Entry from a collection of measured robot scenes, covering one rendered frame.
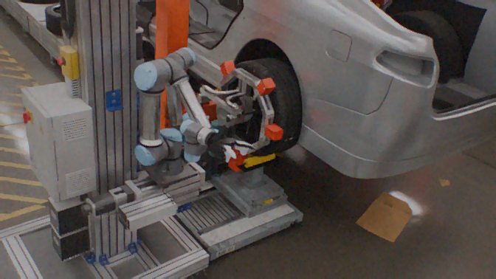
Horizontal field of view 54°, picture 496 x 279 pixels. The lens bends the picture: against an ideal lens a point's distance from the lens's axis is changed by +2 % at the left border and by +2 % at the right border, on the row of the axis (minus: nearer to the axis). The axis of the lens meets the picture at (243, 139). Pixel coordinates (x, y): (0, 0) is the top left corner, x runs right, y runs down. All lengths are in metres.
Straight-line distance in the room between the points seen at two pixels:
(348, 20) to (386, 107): 0.51
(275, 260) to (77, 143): 1.61
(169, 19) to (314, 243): 1.84
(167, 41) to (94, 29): 1.08
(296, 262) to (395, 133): 1.17
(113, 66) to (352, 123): 1.34
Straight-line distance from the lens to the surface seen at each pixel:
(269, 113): 3.01
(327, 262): 3.45
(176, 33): 3.29
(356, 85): 2.74
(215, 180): 3.74
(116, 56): 2.36
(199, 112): 2.31
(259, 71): 3.12
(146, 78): 2.22
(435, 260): 3.79
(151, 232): 3.17
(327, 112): 2.92
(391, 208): 4.12
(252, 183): 3.60
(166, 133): 2.52
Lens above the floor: 2.29
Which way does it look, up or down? 30 degrees down
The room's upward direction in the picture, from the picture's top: 7 degrees clockwise
